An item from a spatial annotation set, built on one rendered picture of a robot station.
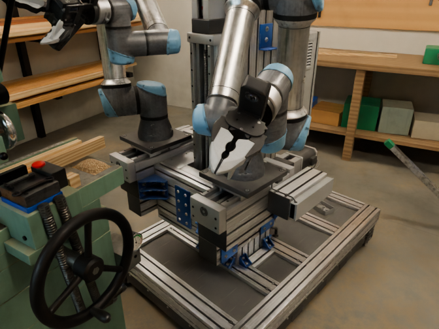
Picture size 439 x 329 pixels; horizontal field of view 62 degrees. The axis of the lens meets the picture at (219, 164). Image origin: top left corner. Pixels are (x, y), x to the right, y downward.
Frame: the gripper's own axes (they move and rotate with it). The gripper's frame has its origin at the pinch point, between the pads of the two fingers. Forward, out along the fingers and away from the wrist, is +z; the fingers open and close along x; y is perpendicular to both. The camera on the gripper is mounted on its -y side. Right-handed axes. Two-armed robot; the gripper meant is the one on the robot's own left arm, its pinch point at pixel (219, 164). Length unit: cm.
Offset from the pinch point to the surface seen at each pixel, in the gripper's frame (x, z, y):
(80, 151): 49, -28, 51
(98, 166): 39, -24, 48
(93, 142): 48, -34, 51
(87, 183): 36, -15, 46
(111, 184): 33, -22, 51
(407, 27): -62, -315, 65
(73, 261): 24, 6, 45
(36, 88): 196, -155, 173
